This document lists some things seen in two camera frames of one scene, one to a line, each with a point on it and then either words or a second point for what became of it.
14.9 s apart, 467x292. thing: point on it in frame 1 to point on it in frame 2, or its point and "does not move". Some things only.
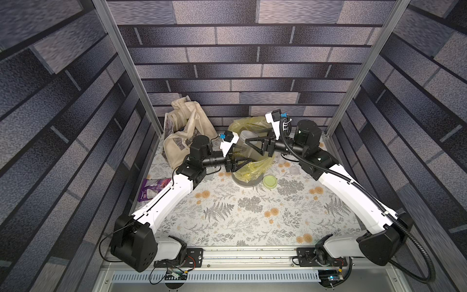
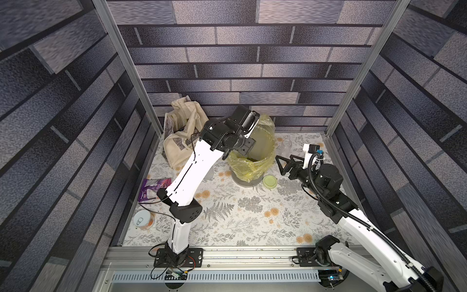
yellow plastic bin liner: [261, 167] does not move
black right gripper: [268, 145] to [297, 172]
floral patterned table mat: [303, 205] does not move
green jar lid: [270, 181] does not move
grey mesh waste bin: [247, 184] does not move
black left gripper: [231, 166] to [248, 146]
